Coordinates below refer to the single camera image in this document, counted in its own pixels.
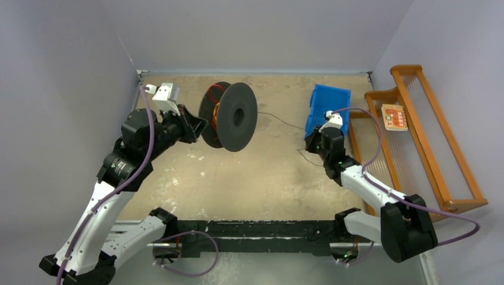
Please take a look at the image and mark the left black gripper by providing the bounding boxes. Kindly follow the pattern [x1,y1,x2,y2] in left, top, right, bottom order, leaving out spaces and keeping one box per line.
[144,103,209,161]

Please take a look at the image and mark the black cable spool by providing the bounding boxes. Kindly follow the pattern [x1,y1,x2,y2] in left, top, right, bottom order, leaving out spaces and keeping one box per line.
[199,81,258,152]

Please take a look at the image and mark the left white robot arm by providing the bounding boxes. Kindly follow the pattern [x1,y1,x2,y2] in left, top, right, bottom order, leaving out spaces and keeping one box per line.
[39,104,208,284]

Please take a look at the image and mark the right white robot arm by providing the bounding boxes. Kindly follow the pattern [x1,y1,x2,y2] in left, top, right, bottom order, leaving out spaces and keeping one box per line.
[305,126,439,263]

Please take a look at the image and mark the blue plastic bin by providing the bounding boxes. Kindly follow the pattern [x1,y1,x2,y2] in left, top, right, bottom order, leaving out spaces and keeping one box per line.
[304,84,352,138]

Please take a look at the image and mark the orange patterned card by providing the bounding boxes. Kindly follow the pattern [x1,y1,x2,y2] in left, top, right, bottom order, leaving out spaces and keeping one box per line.
[381,104,408,131]

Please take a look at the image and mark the orange wooden rack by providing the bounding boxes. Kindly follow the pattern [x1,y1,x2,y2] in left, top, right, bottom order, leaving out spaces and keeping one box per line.
[348,65,488,214]

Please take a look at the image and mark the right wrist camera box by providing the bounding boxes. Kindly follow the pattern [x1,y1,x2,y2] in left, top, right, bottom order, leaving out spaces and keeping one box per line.
[319,110,344,133]

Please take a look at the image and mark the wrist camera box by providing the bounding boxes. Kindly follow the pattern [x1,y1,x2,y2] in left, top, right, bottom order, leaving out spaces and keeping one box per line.
[145,83,181,116]
[319,110,344,133]

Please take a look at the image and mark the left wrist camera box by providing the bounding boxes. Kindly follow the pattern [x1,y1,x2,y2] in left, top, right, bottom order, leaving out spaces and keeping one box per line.
[145,83,181,116]

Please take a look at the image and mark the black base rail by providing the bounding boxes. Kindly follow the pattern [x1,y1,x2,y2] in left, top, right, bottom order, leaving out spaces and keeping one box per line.
[151,218,373,258]

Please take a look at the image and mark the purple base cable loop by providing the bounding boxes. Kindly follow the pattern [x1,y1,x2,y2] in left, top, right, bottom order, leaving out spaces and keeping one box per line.
[151,231,219,278]

